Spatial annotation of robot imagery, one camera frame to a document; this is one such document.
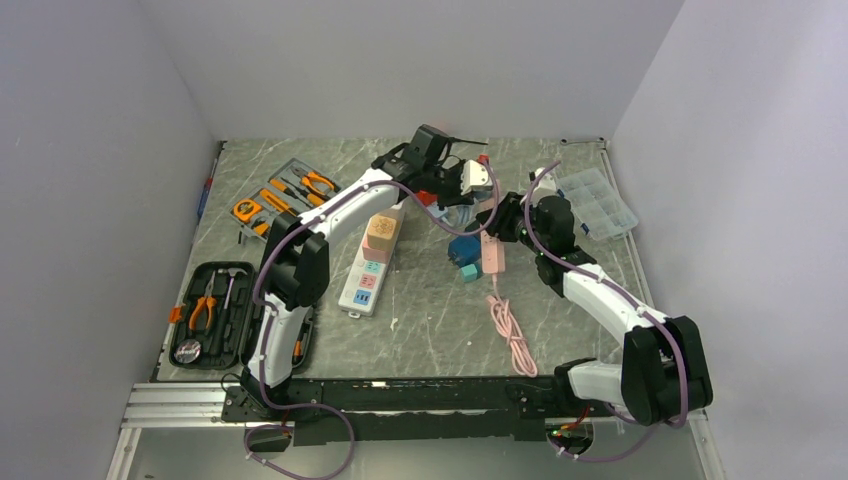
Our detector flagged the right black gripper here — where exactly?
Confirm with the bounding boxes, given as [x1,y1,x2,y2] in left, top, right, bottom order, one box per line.
[480,192,549,255]

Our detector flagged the clear plastic organizer box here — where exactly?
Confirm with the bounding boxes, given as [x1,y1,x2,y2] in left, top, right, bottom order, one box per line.
[557,168,639,241]

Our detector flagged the light blue cable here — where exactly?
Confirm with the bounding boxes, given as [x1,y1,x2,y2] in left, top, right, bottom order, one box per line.
[427,201,495,233]

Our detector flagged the pink power strip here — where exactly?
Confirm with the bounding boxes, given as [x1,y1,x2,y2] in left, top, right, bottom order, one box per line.
[480,231,506,275]

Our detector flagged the tan cube socket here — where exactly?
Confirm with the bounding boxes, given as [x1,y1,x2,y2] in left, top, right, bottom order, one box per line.
[366,214,399,252]

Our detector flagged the blue cube adapter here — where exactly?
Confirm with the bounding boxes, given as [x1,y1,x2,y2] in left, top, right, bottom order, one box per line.
[447,236,481,268]

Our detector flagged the teal plug adapter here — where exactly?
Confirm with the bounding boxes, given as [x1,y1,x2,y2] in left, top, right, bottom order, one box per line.
[460,262,484,283]

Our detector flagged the pink cube socket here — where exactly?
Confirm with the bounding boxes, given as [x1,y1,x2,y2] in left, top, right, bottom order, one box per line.
[361,238,392,265]

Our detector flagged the grey tool tray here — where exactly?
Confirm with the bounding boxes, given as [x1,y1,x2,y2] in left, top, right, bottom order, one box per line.
[230,158,343,244]

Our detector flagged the white power strip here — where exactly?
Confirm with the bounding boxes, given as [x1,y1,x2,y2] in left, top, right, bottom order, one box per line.
[338,203,405,318]

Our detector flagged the black tool case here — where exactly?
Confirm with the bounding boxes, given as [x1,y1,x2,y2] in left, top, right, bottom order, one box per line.
[168,262,315,372]

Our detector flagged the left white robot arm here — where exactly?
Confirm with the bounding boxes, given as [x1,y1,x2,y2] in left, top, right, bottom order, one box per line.
[241,124,473,420]

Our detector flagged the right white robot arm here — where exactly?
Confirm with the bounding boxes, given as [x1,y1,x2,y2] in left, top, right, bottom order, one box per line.
[476,192,714,426]

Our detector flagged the red cube socket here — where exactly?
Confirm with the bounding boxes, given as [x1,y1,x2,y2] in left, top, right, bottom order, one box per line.
[416,191,438,207]

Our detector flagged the blue red pen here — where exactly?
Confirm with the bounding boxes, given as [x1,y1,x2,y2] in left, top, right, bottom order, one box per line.
[196,158,219,221]

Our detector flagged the steel hammer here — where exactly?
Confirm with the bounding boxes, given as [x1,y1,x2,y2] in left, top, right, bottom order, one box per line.
[216,268,247,312]

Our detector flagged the orange case latch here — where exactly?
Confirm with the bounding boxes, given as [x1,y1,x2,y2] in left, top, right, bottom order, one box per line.
[168,304,184,324]

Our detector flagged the orange handled screwdriver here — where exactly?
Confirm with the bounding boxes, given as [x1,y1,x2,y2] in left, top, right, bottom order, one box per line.
[448,137,489,146]

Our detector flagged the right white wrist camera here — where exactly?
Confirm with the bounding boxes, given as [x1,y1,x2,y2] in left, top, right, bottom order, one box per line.
[529,168,559,197]

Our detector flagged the pink coiled cable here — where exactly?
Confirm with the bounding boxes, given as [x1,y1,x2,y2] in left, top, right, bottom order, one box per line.
[486,272,539,379]

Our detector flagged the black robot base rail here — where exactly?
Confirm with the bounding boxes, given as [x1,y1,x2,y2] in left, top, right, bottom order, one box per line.
[221,376,610,446]

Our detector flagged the orange handled pliers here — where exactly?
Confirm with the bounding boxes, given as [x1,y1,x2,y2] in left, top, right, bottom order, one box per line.
[188,271,217,334]

